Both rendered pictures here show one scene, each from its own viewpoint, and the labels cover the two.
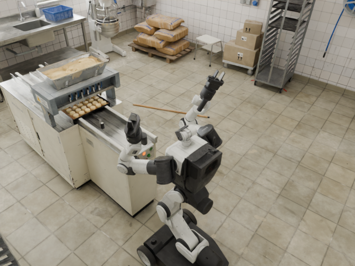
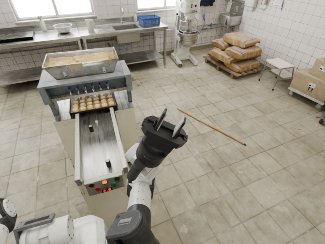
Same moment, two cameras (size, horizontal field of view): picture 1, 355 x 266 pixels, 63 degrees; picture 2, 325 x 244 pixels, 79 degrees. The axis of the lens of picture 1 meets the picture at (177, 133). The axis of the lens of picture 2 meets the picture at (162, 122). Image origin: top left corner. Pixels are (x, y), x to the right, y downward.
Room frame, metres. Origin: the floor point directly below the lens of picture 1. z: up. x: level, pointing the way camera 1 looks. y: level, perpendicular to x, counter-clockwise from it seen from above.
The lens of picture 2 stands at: (1.34, -0.42, 1.92)
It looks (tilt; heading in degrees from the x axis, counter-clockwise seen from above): 39 degrees down; 30
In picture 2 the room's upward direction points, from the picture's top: straight up
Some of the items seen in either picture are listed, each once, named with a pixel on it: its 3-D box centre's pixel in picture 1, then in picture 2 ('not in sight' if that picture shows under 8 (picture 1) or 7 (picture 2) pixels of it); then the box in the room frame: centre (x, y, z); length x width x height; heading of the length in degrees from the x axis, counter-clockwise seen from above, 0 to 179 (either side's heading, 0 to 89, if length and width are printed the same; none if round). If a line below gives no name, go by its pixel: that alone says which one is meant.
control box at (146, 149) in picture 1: (142, 156); (105, 183); (1.81, 0.29, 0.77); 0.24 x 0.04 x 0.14; 139
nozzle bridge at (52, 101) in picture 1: (80, 94); (90, 89); (2.38, 0.94, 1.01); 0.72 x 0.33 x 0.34; 139
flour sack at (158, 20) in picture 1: (164, 21); (240, 39); (5.91, 0.33, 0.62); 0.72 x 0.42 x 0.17; 60
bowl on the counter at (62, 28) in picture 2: not in sight; (63, 28); (3.80, 3.11, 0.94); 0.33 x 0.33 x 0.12
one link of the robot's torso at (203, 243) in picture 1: (192, 245); not in sight; (1.29, -0.15, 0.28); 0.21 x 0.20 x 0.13; 48
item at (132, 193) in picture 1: (119, 162); (107, 170); (2.05, 0.56, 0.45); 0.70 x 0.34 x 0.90; 49
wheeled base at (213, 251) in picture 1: (188, 248); not in sight; (1.31, -0.13, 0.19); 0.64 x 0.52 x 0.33; 48
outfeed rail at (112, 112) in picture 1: (88, 96); (107, 93); (2.56, 0.93, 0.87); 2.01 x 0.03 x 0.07; 49
